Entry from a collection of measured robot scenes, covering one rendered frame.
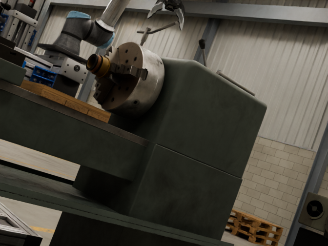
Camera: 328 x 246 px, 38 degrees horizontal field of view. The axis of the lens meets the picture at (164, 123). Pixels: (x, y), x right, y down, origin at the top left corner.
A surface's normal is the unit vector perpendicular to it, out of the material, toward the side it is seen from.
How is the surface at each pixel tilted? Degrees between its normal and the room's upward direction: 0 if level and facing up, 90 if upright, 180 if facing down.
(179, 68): 90
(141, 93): 108
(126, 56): 90
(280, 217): 90
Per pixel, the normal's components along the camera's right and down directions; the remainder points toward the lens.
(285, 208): -0.61, -0.29
